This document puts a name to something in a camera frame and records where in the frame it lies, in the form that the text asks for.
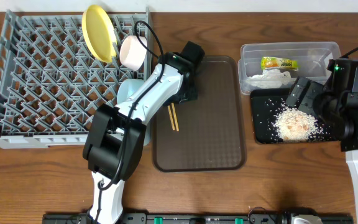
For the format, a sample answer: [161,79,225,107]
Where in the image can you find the wooden chopstick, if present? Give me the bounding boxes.
[167,105,176,131]
[171,103,179,131]

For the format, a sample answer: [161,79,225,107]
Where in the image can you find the rice and peanut scraps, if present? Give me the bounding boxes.
[258,98,334,142]

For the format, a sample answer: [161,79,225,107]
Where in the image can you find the white napkin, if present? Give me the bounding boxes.
[246,69,291,89]

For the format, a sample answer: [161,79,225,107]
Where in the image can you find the green yellow snack wrapper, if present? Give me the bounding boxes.
[260,57,299,70]

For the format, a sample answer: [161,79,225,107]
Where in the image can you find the light blue bowl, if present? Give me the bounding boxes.
[117,79,144,104]

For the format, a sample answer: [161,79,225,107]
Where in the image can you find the pink bowl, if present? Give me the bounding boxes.
[119,35,147,71]

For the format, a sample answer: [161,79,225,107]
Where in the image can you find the yellow plate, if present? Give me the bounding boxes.
[81,4,117,63]

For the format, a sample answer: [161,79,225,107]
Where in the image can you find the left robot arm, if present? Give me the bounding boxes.
[83,41,204,223]

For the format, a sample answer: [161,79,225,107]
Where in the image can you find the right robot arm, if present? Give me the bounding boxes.
[286,57,358,222]

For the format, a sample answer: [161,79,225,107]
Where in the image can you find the grey dishwasher rack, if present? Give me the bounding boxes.
[0,11,152,149]

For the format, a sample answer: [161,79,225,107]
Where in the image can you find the black plastic bin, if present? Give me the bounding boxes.
[249,88,338,145]

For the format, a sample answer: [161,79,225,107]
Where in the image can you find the clear plastic bin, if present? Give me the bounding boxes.
[238,42,341,95]

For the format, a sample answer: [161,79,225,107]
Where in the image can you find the dark brown serving tray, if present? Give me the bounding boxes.
[152,56,247,172]

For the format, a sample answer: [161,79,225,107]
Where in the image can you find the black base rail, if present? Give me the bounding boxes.
[42,207,354,224]

